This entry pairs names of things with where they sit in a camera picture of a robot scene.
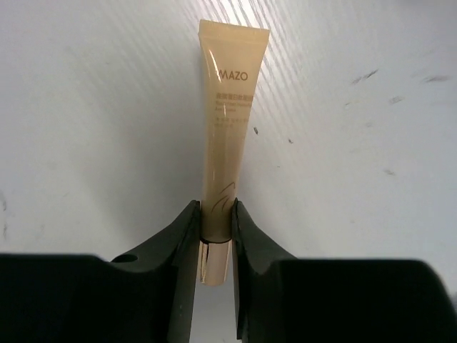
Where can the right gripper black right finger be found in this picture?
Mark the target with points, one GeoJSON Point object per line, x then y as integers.
{"type": "Point", "coordinates": [282, 298]}

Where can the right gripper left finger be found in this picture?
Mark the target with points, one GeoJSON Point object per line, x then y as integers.
{"type": "Point", "coordinates": [143, 295]}

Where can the beige rose-gold lipstick pen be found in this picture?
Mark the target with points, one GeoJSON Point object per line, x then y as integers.
{"type": "Point", "coordinates": [232, 56]}

